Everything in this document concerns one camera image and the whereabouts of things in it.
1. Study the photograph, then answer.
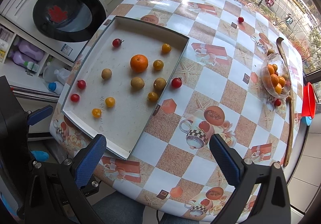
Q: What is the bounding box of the red cherry tomato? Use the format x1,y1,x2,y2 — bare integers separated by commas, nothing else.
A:
171,77,182,89
70,94,80,103
77,80,86,90
238,17,244,23
112,38,124,48
274,98,282,107

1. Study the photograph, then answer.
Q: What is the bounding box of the yellow cherry tomato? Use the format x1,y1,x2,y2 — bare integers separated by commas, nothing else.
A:
105,97,115,108
92,108,102,119
161,44,171,54
153,59,164,71
147,91,159,102

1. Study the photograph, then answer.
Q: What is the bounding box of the brown longan fruit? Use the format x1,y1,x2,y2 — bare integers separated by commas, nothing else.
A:
131,77,145,91
101,68,112,80
267,49,275,55
153,78,167,91

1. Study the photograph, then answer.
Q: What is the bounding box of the large orange mandarin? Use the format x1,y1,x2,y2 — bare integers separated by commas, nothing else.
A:
130,54,148,73

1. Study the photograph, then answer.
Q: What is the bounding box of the white plastic jug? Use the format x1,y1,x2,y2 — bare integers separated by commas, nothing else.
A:
43,62,71,85

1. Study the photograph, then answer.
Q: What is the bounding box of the purple detergent bottle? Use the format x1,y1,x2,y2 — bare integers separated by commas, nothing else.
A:
8,50,40,72
18,39,44,61

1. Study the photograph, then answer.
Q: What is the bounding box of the white shallow tray box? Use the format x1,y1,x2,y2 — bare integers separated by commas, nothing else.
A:
62,16,189,159

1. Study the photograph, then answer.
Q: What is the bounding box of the checkered patterned tablecloth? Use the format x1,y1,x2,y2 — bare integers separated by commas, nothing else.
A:
49,0,309,223

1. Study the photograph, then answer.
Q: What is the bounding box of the orange in bowl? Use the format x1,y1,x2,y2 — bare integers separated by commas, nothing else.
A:
270,74,279,87
267,64,275,75
275,83,282,95

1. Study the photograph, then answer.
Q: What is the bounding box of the glass fruit bowl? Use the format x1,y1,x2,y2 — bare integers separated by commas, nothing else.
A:
261,53,292,99

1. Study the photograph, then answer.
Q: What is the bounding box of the red plastic bucket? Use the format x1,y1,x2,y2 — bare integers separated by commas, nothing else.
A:
301,82,316,119

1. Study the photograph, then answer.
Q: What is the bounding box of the white washing machine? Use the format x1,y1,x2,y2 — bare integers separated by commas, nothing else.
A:
1,0,108,62

